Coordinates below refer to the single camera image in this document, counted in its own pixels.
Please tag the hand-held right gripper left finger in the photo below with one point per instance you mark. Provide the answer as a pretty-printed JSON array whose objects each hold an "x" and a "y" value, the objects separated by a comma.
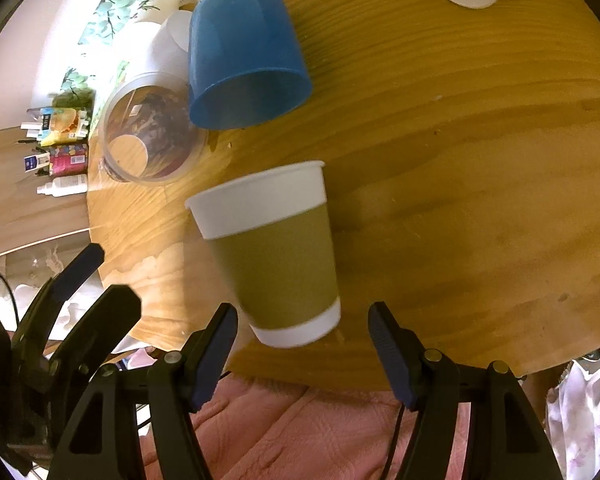
[{"x": 214, "y": 360}]

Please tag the blue and white box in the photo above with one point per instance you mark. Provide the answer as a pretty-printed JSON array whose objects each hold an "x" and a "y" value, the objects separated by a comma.
[{"x": 35, "y": 162}]

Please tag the clear plastic container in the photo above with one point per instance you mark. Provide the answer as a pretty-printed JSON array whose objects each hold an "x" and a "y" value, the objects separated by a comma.
[{"x": 145, "y": 130}]

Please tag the translucent white plastic cup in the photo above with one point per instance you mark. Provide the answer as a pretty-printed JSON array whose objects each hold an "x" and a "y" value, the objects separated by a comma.
[{"x": 167, "y": 47}]

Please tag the pink cloth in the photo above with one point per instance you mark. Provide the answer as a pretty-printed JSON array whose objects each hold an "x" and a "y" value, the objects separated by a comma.
[{"x": 290, "y": 427}]

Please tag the paper cup with brown sleeve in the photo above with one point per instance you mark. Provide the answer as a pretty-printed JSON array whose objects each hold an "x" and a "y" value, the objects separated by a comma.
[{"x": 275, "y": 255}]

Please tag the blue plastic cup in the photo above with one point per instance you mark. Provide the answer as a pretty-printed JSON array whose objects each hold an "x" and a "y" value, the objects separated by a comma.
[{"x": 242, "y": 55}]

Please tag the pink patterned packet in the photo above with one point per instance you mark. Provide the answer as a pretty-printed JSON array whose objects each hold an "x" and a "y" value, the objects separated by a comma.
[{"x": 70, "y": 158}]

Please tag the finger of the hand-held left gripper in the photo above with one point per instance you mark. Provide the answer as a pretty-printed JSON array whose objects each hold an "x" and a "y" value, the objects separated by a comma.
[
  {"x": 111, "y": 317},
  {"x": 82, "y": 267}
]

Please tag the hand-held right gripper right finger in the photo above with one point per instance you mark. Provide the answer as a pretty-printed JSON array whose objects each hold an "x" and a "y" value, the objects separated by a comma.
[{"x": 391, "y": 360}]

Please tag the white plastic bottle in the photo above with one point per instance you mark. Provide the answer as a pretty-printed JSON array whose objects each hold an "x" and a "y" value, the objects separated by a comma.
[{"x": 62, "y": 186}]

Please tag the floral printed cloth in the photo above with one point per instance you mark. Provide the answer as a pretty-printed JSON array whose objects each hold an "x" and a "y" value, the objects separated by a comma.
[{"x": 117, "y": 5}]

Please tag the white floral fabric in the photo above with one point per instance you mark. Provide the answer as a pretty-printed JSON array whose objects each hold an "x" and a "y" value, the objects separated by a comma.
[{"x": 582, "y": 410}]

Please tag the yellow snack packet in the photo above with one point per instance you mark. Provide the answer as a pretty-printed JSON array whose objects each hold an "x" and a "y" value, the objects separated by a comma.
[{"x": 62, "y": 124}]

